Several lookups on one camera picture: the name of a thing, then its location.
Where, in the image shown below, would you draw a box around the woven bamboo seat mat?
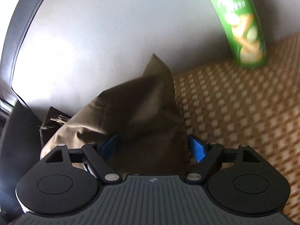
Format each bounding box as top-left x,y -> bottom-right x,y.
174,34 -> 299,223

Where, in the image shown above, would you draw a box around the brown khaki garment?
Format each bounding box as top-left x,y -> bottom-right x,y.
41,55 -> 190,177

